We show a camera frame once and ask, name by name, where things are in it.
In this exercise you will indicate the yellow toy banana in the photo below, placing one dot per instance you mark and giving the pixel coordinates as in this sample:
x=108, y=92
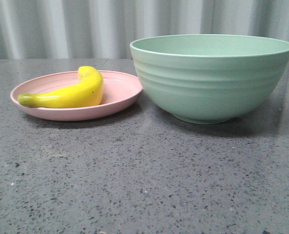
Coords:
x=88, y=92

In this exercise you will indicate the white curtain backdrop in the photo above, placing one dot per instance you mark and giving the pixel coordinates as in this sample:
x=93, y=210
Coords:
x=69, y=29

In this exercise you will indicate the green plastic bowl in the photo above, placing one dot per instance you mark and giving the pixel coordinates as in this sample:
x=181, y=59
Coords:
x=208, y=78

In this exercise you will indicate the pink plastic plate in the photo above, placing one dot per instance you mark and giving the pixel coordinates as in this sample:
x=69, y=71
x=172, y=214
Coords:
x=120, y=90

